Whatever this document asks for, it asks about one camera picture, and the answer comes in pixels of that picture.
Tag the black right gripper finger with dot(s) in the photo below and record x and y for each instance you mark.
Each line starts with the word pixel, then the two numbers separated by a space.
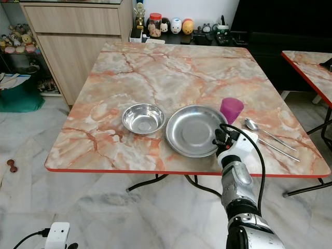
pixel 217 138
pixel 225 134

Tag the stainless steel plate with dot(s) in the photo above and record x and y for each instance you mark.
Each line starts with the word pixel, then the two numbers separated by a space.
pixel 192 131

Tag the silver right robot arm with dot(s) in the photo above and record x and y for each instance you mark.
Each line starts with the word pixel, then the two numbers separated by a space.
pixel 241 192

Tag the purple plastic cup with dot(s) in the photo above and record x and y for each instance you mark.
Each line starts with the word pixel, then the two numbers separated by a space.
pixel 232 109

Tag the stainless steel spoon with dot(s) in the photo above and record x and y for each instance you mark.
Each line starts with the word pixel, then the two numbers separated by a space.
pixel 251 124

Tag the thin steel chopstick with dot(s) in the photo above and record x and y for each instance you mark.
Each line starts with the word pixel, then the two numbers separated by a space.
pixel 285 152

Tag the stainless steel bowl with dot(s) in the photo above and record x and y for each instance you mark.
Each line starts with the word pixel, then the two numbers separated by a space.
pixel 143 120

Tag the marble table red edge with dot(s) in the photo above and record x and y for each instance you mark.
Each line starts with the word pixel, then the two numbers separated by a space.
pixel 308 67
pixel 161 75

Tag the small red dumbbell toy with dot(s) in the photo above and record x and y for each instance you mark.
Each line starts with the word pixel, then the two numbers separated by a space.
pixel 12 166

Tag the green mug with pens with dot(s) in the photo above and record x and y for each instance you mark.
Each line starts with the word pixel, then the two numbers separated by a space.
pixel 223 27

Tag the small grey animal figurine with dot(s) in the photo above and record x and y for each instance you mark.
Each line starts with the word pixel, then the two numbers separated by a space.
pixel 208 27

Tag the green bag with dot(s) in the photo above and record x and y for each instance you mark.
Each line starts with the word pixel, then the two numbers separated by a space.
pixel 21 98

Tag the orange yellow egg figurine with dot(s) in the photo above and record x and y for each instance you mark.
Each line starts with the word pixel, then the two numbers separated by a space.
pixel 188 27

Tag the white papers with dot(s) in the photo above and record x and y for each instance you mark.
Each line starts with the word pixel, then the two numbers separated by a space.
pixel 13 80

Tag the white egg figurine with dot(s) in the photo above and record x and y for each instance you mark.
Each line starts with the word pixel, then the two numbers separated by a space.
pixel 176 26

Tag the small white animal figurine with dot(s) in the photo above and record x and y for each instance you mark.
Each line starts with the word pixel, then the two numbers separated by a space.
pixel 164 26

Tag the glass jar red lid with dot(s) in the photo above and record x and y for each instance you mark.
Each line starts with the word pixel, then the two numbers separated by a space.
pixel 155 26

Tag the glass display shelf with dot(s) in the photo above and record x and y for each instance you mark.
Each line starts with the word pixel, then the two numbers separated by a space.
pixel 13 52

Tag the small golden trophy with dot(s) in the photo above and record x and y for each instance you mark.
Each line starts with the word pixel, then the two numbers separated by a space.
pixel 139 18

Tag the yellow plush doll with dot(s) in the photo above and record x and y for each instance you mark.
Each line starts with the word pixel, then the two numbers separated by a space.
pixel 27 41

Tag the light wooden cabinet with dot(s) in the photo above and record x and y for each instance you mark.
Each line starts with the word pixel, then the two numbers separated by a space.
pixel 72 49

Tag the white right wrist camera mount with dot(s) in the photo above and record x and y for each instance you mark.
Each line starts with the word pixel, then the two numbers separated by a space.
pixel 245 145

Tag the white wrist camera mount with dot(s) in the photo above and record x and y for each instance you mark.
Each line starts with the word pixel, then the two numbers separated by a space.
pixel 245 145
pixel 58 234

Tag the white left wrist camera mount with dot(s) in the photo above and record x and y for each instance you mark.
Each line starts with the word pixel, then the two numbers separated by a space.
pixel 58 234

